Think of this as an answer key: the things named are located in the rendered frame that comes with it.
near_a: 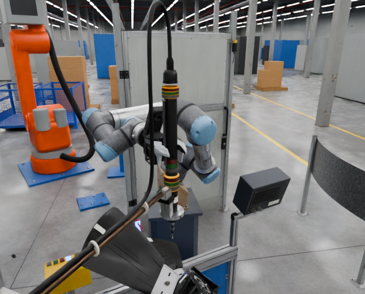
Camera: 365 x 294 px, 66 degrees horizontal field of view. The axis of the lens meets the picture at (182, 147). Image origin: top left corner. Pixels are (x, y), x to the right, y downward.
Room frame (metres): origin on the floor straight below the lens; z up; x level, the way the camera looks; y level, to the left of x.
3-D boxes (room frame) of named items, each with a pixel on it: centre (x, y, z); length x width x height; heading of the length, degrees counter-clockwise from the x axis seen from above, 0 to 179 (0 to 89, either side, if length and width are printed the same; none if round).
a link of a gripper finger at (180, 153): (0.73, 0.01, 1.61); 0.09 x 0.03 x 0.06; 38
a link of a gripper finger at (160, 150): (0.70, 0.06, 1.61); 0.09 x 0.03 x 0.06; 17
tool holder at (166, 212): (0.70, 0.03, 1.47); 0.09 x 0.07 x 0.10; 152
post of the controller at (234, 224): (1.27, -0.27, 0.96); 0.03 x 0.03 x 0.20; 27
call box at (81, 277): (0.89, 0.46, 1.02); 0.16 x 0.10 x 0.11; 117
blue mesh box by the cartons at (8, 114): (6.88, 4.01, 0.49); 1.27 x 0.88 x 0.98; 9
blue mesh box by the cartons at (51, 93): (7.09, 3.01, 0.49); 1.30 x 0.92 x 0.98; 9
